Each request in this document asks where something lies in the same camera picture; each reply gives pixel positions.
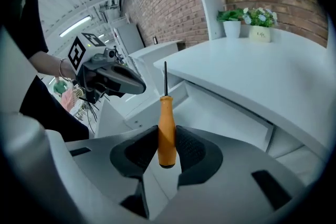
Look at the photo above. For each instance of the person's left forearm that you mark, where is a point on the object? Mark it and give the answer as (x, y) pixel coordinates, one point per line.
(50, 63)

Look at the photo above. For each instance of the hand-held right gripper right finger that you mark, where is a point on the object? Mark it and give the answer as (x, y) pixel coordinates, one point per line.
(223, 178)

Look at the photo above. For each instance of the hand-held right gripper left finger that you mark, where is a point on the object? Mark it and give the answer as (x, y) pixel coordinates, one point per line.
(105, 154)

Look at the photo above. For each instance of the person's black shirt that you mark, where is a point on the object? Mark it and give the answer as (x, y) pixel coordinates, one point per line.
(39, 102)

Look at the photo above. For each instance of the tall grey cabinet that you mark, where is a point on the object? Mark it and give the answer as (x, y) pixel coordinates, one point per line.
(130, 39)

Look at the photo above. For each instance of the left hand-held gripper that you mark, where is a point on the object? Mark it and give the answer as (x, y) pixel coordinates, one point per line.
(78, 52)

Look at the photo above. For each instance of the black wall outlet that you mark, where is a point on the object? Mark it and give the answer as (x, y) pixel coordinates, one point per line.
(155, 40)

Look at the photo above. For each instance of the ceiling light panel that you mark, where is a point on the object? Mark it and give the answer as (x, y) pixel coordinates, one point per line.
(74, 26)

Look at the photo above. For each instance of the green plant in white pot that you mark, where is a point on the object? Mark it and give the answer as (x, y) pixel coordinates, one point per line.
(231, 23)

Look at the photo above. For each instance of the flowers in cream pot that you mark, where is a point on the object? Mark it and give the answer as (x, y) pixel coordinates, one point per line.
(260, 29)

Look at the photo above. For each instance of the long white desk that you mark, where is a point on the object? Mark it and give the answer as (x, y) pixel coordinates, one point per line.
(157, 52)

